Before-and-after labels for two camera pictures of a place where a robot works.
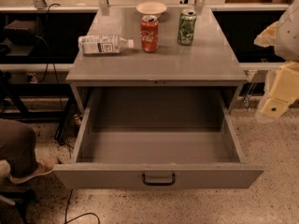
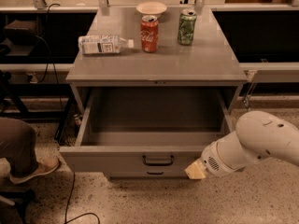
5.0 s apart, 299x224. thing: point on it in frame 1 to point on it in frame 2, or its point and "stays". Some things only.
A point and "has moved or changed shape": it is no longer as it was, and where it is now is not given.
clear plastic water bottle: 103,44 stays
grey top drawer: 159,138 has moved or changed shape
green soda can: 186,27 stays
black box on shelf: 21,32 stays
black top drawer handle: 171,183 to 158,163
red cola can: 149,33 stays
